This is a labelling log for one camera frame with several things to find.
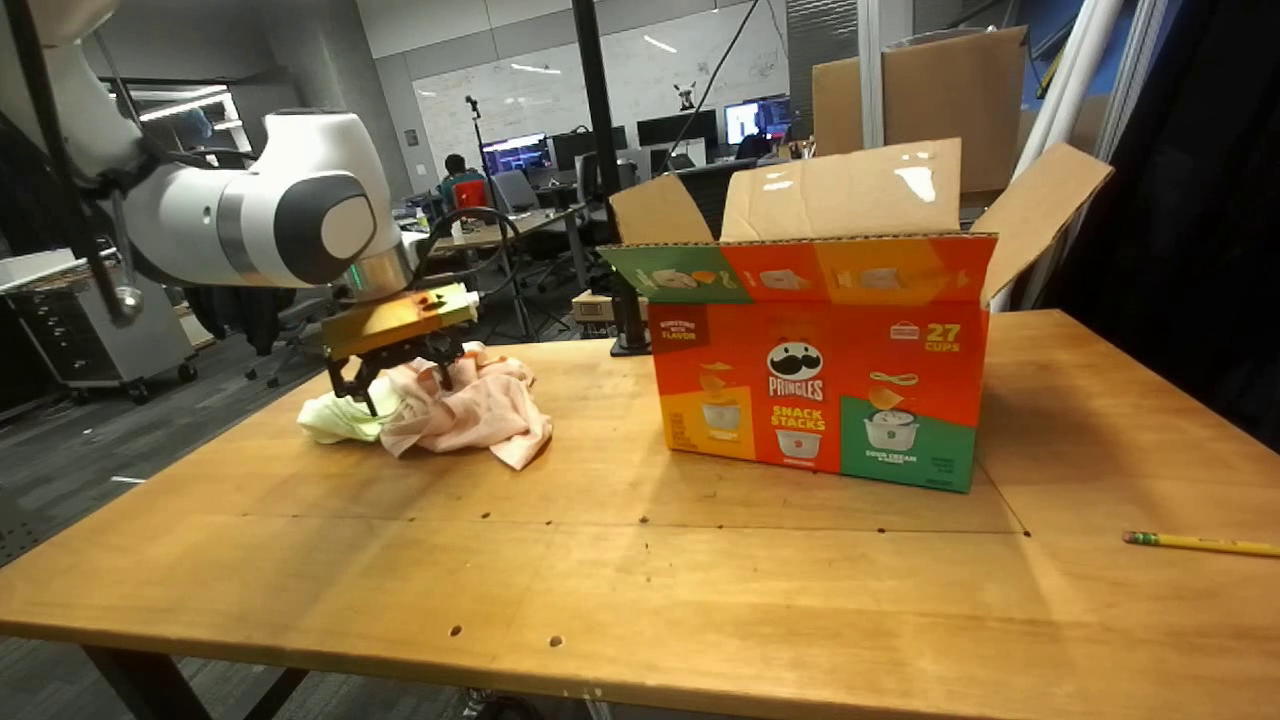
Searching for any lit computer monitor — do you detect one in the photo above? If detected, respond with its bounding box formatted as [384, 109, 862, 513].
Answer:
[714, 94, 800, 152]

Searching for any thin light stand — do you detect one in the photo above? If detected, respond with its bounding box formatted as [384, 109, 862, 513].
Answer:
[455, 94, 531, 337]

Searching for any black vertical pole stand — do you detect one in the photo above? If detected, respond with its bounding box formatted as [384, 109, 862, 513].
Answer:
[570, 0, 654, 361]

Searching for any black curtain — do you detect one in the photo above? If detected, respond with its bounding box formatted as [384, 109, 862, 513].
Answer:
[1037, 0, 1280, 448]

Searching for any light green shirt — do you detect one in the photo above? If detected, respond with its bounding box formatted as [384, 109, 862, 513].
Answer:
[291, 391, 392, 454]

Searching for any black table leg frame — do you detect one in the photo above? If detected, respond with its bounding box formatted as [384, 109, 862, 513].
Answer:
[74, 643, 312, 720]

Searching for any pale pink shirt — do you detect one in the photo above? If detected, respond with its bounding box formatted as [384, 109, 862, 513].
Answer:
[366, 350, 555, 476]

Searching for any large brown cardboard box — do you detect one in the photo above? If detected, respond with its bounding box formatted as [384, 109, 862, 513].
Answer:
[806, 30, 1033, 200]

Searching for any blue screen computer monitor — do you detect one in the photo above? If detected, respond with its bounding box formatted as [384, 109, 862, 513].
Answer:
[476, 133, 555, 181]

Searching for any orange Pringles cardboard box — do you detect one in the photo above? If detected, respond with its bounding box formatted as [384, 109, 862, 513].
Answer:
[594, 137, 1117, 497]

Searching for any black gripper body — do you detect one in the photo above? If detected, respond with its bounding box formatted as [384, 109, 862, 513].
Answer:
[327, 330, 472, 386]

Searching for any dark computer monitor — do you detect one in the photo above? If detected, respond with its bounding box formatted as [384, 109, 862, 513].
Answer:
[635, 112, 725, 172]

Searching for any white structural column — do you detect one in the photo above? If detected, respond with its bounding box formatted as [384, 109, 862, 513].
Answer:
[851, 0, 890, 152]

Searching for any seated person red top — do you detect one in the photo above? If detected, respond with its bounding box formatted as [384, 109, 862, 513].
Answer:
[434, 152, 500, 224]

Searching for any white plastic pipe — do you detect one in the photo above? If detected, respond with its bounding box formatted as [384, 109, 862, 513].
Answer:
[992, 0, 1136, 311]
[1084, 0, 1184, 167]

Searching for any white rolling cabinet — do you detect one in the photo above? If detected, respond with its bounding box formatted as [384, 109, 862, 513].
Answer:
[0, 252, 200, 404]

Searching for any yellow pencil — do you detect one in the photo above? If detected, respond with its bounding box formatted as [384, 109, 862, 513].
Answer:
[1121, 528, 1280, 564]

